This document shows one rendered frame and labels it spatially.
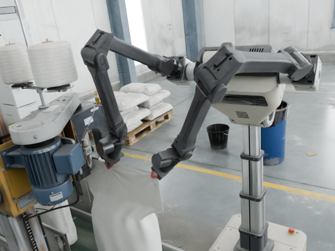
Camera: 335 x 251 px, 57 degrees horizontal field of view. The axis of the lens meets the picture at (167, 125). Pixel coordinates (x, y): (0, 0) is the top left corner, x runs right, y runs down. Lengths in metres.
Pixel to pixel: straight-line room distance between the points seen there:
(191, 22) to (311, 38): 3.48
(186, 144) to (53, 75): 0.55
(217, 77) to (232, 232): 1.56
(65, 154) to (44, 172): 0.12
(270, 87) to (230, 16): 8.39
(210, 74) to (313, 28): 8.24
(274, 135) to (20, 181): 2.65
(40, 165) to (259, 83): 0.94
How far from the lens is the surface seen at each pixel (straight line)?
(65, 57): 1.24
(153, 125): 4.80
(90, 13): 7.11
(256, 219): 1.96
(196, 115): 1.02
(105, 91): 1.25
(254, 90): 1.38
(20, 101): 5.34
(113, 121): 1.34
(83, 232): 2.32
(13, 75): 1.46
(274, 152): 3.56
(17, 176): 1.41
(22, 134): 1.19
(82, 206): 2.60
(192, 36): 10.06
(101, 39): 1.18
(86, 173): 1.62
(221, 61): 0.91
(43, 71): 1.23
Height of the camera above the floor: 1.76
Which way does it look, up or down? 21 degrees down
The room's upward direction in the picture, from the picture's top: 7 degrees counter-clockwise
